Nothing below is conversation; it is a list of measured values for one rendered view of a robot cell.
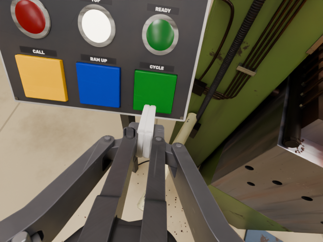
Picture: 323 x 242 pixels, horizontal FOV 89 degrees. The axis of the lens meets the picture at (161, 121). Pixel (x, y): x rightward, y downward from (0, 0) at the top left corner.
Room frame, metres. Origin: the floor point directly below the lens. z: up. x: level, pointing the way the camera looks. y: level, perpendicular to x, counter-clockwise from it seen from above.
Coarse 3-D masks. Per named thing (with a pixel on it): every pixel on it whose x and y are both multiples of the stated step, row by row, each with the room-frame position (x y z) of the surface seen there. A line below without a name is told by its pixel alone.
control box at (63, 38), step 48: (0, 0) 0.24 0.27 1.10; (48, 0) 0.25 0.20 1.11; (96, 0) 0.26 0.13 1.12; (144, 0) 0.27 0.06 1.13; (192, 0) 0.28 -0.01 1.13; (0, 48) 0.21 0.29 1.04; (48, 48) 0.22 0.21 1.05; (96, 48) 0.23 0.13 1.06; (144, 48) 0.24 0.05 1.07; (192, 48) 0.25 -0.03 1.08
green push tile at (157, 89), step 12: (144, 72) 0.22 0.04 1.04; (156, 72) 0.23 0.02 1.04; (144, 84) 0.21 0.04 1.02; (156, 84) 0.21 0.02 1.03; (168, 84) 0.21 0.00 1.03; (144, 96) 0.20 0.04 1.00; (156, 96) 0.20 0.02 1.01; (168, 96) 0.20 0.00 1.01; (156, 108) 0.19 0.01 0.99; (168, 108) 0.19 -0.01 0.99
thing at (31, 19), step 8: (24, 0) 0.24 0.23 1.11; (16, 8) 0.24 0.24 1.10; (24, 8) 0.24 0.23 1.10; (32, 8) 0.24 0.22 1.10; (16, 16) 0.23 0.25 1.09; (24, 16) 0.23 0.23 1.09; (32, 16) 0.23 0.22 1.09; (40, 16) 0.24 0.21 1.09; (24, 24) 0.23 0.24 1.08; (32, 24) 0.23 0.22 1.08; (40, 24) 0.23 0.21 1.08; (32, 32) 0.22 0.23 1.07; (40, 32) 0.23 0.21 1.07
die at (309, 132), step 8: (320, 48) 0.53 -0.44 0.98; (312, 56) 0.52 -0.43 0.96; (320, 56) 0.49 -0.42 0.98; (312, 64) 0.47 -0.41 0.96; (320, 64) 0.45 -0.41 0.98; (312, 72) 0.43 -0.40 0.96; (312, 80) 0.40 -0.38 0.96; (304, 88) 0.39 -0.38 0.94; (320, 88) 0.34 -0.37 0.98; (320, 96) 0.32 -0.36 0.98; (312, 104) 0.30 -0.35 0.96; (320, 104) 0.29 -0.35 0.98; (304, 112) 0.29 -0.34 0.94; (312, 112) 0.27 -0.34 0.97; (320, 112) 0.26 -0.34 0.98; (304, 120) 0.27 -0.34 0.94; (312, 120) 0.25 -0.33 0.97; (320, 120) 0.24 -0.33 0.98; (304, 128) 0.24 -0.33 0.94; (312, 128) 0.24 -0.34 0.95; (320, 128) 0.24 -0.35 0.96; (304, 136) 0.24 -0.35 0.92; (312, 136) 0.23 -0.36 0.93; (320, 136) 0.23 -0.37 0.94; (320, 144) 0.22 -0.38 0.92
